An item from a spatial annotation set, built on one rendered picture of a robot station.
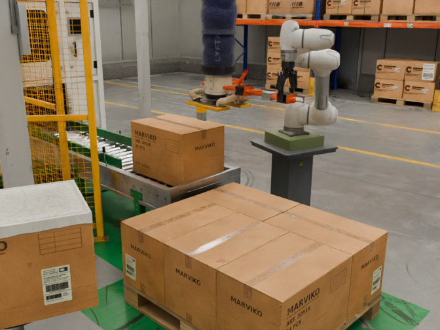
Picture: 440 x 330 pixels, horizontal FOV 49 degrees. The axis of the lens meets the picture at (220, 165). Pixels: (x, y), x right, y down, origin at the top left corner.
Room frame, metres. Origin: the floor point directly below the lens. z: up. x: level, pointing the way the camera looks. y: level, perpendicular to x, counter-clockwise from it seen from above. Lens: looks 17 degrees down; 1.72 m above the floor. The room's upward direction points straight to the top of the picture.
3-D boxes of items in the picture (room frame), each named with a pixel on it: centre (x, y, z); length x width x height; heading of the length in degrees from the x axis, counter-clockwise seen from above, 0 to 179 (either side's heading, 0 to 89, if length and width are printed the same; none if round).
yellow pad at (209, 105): (3.13, 0.09, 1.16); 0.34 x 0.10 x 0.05; 41
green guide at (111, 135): (4.51, 1.00, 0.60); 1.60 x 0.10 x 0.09; 46
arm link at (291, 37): (2.73, -0.39, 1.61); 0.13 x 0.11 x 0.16; 76
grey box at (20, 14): (3.12, 1.26, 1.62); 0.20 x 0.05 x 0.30; 46
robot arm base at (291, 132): (3.70, -0.57, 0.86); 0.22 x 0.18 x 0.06; 26
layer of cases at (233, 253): (2.57, -0.19, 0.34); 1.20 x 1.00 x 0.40; 46
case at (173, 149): (3.49, 0.32, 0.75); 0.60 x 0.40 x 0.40; 45
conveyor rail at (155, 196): (3.84, 1.16, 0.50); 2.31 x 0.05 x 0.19; 46
